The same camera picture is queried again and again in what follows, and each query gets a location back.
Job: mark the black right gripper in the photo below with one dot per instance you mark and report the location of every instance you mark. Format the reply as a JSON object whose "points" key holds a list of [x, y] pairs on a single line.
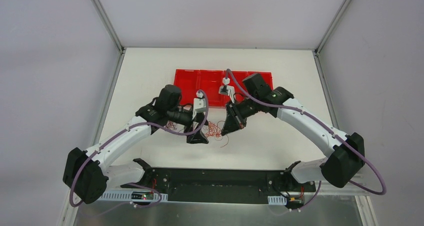
{"points": [[234, 115]]}

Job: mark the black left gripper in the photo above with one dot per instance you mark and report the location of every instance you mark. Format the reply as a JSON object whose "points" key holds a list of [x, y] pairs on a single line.
{"points": [[197, 123]]}

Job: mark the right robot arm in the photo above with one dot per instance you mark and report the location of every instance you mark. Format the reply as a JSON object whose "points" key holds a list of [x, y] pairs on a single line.
{"points": [[339, 164]]}

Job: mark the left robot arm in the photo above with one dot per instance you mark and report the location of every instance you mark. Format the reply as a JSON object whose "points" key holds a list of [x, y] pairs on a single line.
{"points": [[147, 120]]}

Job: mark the red bin far left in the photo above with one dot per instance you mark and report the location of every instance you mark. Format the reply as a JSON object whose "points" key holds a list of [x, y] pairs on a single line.
{"points": [[187, 81]]}

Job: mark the red bin far right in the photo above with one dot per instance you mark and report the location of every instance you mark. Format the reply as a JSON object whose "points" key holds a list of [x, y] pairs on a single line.
{"points": [[267, 76]]}

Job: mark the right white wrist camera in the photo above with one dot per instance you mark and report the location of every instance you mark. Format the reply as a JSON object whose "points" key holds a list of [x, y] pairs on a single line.
{"points": [[227, 90]]}

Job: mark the aluminium frame rail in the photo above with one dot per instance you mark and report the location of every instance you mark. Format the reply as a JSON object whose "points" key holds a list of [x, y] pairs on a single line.
{"points": [[92, 181]]}

